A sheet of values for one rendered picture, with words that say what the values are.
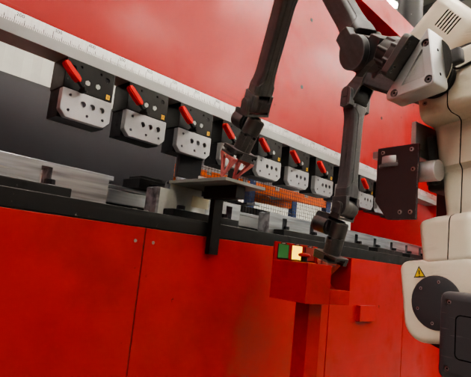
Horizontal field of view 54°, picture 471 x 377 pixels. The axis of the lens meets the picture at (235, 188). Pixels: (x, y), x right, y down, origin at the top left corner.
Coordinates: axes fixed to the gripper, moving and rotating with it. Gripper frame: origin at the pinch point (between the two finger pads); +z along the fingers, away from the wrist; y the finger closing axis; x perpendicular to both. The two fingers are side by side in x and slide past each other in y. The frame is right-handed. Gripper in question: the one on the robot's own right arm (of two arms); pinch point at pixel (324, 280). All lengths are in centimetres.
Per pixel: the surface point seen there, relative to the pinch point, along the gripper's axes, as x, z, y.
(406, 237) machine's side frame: -172, -6, 89
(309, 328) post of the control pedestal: 7.5, 13.8, -6.2
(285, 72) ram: -6, -71, 57
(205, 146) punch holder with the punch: 34, -32, 38
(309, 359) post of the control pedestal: 6.5, 22.6, -8.7
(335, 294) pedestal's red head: 2.3, 1.6, -8.0
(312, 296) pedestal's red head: 12.1, 2.6, -8.2
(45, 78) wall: 2, -57, 476
